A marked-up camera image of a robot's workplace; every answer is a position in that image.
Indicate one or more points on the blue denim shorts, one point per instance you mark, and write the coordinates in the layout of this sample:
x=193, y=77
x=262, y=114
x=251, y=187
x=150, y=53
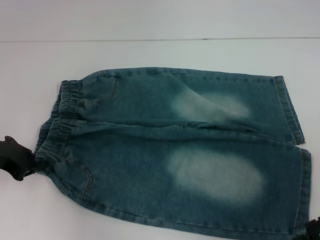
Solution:
x=155, y=155

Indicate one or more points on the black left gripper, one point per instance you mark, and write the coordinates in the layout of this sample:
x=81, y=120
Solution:
x=13, y=157

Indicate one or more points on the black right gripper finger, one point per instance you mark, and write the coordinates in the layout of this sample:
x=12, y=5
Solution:
x=314, y=226

